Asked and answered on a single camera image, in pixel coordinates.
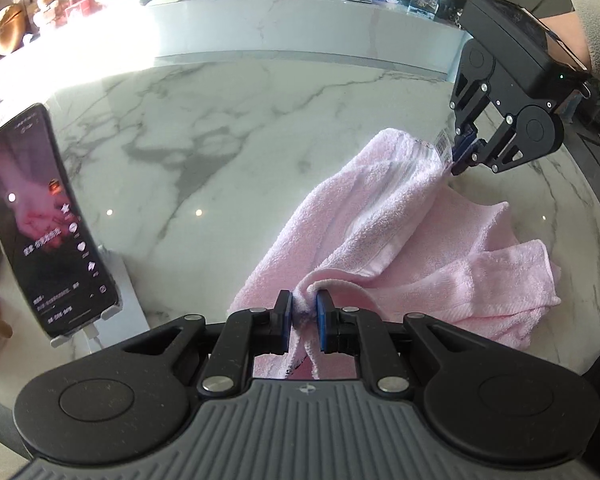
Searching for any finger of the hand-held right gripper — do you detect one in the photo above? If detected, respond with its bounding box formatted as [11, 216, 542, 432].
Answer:
[449, 72, 494, 155]
[451, 112, 531, 177]

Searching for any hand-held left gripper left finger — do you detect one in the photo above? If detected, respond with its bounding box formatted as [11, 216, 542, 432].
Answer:
[114, 290, 295, 397]

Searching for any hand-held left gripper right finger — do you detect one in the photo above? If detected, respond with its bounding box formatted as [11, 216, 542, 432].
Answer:
[315, 290, 487, 397]

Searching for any pink towel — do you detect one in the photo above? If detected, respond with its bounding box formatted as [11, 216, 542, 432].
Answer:
[227, 127, 564, 382]

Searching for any dark glass vase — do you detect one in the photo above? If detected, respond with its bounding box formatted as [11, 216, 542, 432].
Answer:
[437, 0, 464, 24]

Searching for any white marble television console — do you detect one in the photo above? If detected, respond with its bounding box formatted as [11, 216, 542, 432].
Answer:
[0, 0, 477, 107]

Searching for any black smartphone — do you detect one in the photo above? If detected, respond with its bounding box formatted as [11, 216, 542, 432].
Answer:
[0, 103, 121, 339]

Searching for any red box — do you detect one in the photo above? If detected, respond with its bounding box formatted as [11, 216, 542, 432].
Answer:
[65, 0, 104, 19]

